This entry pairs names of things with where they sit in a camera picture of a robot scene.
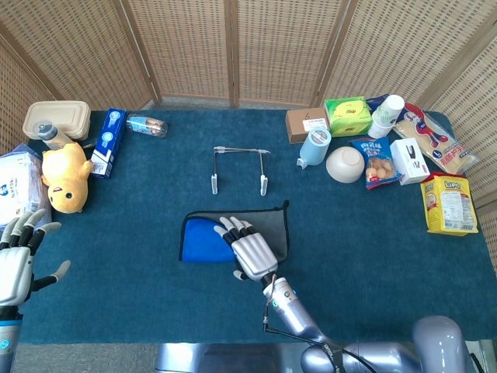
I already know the beige upturned bowl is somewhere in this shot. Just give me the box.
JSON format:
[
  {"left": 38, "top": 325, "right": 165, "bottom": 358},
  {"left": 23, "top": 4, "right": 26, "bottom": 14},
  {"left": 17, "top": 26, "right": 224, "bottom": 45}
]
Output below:
[{"left": 325, "top": 145, "right": 366, "bottom": 184}]

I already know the stack of paper cups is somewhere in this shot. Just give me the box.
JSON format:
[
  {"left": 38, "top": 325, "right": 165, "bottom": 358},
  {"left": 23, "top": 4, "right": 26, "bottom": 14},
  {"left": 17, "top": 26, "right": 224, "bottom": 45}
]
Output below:
[{"left": 367, "top": 94, "right": 405, "bottom": 140}]

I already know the beige lidded lunch box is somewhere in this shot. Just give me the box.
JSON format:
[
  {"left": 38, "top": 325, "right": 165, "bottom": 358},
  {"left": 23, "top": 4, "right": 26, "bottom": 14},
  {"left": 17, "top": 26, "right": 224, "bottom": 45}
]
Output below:
[{"left": 22, "top": 100, "right": 92, "bottom": 141}]

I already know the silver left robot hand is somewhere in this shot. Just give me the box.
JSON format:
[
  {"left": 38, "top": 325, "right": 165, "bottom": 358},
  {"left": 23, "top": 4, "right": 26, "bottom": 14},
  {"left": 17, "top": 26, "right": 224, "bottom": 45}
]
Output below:
[{"left": 0, "top": 208, "right": 71, "bottom": 308}]

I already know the cartoon printed glove package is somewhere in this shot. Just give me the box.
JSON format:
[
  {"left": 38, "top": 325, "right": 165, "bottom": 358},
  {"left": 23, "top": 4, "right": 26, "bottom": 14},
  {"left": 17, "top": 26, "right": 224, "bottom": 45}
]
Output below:
[{"left": 391, "top": 103, "right": 479, "bottom": 175}]

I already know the white stapler box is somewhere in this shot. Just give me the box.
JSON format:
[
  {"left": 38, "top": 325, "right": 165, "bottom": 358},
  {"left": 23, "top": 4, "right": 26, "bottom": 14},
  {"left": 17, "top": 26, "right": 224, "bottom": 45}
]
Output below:
[{"left": 389, "top": 138, "right": 431, "bottom": 187}]

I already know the clear plastic snack bottle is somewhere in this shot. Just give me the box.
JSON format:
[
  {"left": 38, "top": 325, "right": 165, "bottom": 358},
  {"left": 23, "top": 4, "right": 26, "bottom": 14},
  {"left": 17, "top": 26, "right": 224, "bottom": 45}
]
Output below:
[{"left": 126, "top": 113, "right": 169, "bottom": 139}]

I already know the dark blue snack bag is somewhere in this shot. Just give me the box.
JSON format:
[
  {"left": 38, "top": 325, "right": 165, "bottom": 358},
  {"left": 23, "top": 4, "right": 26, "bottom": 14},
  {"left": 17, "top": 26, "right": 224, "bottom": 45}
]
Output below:
[{"left": 365, "top": 93, "right": 390, "bottom": 113}]

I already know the silver robot torso base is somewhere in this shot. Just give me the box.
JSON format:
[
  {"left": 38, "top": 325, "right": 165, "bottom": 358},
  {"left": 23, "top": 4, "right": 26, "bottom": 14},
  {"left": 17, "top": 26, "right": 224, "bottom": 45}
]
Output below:
[{"left": 154, "top": 341, "right": 324, "bottom": 373}]

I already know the grey and blue cloth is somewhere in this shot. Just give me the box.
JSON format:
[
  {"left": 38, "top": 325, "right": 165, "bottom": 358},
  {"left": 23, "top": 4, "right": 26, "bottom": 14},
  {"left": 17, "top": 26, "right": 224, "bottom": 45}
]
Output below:
[{"left": 178, "top": 199, "right": 290, "bottom": 264}]

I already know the metal wire rack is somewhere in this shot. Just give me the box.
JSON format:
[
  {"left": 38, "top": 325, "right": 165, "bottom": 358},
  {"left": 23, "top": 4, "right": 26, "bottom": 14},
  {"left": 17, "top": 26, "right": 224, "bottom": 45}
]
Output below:
[{"left": 210, "top": 145, "right": 272, "bottom": 197}]

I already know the teal carpet table mat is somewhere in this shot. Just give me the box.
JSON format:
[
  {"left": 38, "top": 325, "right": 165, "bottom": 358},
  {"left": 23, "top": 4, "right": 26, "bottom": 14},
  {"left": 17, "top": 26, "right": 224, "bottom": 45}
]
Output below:
[{"left": 7, "top": 108, "right": 494, "bottom": 345}]

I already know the woven bamboo folding screen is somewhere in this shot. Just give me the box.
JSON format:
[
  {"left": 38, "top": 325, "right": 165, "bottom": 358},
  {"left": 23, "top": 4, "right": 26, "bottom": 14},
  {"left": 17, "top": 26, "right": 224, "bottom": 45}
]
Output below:
[{"left": 0, "top": 0, "right": 497, "bottom": 249}]

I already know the white tissue pack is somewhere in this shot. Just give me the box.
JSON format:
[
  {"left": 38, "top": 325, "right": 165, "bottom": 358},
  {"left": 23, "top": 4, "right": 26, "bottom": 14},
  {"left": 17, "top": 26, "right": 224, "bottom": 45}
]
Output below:
[{"left": 0, "top": 142, "right": 54, "bottom": 230}]

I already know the blue biscuit snack bag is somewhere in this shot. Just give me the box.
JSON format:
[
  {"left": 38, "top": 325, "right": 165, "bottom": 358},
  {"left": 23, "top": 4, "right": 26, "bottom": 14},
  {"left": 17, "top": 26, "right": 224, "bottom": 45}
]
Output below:
[{"left": 349, "top": 136, "right": 403, "bottom": 190}]

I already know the green tissue pack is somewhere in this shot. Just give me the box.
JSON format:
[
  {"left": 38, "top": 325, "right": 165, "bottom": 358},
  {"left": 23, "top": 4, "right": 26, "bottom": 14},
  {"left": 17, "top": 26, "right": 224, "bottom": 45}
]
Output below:
[{"left": 324, "top": 96, "right": 374, "bottom": 138}]

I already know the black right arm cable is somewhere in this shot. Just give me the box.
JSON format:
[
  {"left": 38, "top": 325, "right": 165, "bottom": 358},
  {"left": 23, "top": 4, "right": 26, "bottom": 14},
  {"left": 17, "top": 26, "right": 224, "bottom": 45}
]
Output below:
[{"left": 262, "top": 302, "right": 374, "bottom": 373}]

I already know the yellow plush toy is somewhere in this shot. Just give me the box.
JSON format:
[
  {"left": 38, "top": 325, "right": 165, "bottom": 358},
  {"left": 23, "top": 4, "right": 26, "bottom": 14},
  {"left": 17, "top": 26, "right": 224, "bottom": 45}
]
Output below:
[{"left": 40, "top": 141, "right": 95, "bottom": 214}]

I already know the brown cardboard box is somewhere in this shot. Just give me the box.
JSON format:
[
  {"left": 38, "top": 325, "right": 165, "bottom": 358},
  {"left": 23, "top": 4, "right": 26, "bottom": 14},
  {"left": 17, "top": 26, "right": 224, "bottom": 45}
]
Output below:
[{"left": 285, "top": 106, "right": 331, "bottom": 145}]

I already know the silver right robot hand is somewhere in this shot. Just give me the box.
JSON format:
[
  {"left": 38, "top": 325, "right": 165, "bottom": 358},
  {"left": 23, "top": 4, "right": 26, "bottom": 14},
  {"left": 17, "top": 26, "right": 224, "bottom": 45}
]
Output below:
[{"left": 213, "top": 215, "right": 280, "bottom": 281}]

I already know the light blue cylindrical cup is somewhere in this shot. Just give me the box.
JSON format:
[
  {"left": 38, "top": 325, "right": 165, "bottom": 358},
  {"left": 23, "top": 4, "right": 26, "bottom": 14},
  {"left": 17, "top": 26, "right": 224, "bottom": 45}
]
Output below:
[{"left": 297, "top": 126, "right": 332, "bottom": 171}]

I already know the beige bottle with grey cap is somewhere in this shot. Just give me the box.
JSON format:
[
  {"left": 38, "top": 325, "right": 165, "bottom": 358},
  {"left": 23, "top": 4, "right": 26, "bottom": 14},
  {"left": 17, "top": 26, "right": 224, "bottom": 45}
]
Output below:
[{"left": 36, "top": 120, "right": 73, "bottom": 151}]

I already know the blue toothpaste box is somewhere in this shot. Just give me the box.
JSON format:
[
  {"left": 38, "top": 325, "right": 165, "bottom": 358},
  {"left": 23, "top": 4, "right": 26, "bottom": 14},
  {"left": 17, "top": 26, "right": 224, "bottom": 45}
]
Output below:
[{"left": 89, "top": 107, "right": 128, "bottom": 180}]

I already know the yellow Lipo snack bag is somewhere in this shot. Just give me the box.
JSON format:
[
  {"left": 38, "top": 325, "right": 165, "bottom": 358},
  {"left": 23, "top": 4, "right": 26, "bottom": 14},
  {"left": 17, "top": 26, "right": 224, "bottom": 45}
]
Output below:
[{"left": 420, "top": 171, "right": 480, "bottom": 237}]

